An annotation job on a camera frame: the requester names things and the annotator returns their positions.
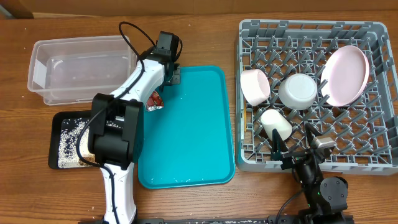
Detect pink round plate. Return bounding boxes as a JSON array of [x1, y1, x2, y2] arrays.
[[321, 45, 370, 107]]

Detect white paper cup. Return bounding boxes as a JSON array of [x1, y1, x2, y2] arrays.
[[260, 109, 292, 140]]

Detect clear plastic storage bin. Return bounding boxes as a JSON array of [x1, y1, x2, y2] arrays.
[[27, 35, 137, 106]]

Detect spilled rice food scraps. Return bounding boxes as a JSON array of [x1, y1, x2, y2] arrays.
[[57, 118, 89, 169]]

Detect black rectangular tray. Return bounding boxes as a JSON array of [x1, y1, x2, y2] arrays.
[[48, 110, 138, 170]]

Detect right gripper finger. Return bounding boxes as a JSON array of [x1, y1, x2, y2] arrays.
[[304, 123, 322, 142], [271, 129, 288, 159]]

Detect white round bowl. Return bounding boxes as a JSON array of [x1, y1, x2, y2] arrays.
[[278, 73, 318, 110]]

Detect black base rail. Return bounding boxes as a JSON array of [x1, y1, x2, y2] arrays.
[[77, 215, 354, 224]]

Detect grey dishwasher rack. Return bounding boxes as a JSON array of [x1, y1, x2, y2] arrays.
[[235, 19, 397, 175]]

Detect teal serving tray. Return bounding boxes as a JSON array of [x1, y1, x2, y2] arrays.
[[137, 65, 236, 189]]

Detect small bowl with food scraps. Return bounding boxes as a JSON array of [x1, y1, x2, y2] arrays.
[[240, 69, 271, 106]]

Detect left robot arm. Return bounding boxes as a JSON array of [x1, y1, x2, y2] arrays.
[[86, 32, 182, 223]]

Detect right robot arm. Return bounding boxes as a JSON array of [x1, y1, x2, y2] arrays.
[[267, 123, 354, 224]]

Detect red foil snack wrapper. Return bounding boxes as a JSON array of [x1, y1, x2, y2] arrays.
[[146, 91, 164, 111]]

